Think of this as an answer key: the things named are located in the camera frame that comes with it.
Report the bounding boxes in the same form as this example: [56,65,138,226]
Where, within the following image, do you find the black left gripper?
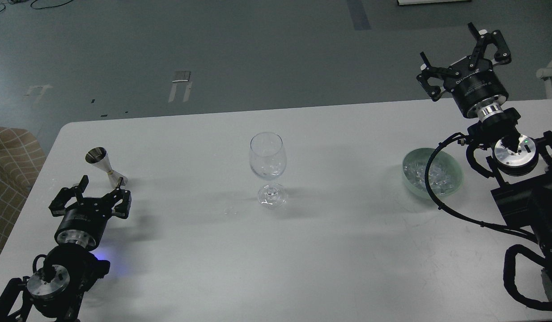
[49,175,132,251]

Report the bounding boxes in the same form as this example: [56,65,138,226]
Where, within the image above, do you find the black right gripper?
[416,22,513,119]

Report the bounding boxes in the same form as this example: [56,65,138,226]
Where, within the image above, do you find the steel cocktail jigger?
[85,147,127,187]

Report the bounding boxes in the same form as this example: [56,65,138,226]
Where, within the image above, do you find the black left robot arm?
[0,175,132,322]

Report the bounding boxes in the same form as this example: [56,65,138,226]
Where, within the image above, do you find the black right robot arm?
[416,23,552,313]

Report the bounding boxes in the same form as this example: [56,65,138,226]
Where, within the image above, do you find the pale green ice bowl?
[402,148,464,199]

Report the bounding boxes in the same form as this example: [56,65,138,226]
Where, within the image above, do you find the clear wine glass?
[249,132,288,208]

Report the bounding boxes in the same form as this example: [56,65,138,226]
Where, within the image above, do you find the beige checkered sofa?
[0,127,46,254]

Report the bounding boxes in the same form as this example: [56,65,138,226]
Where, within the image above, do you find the black floor cables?
[0,0,75,17]

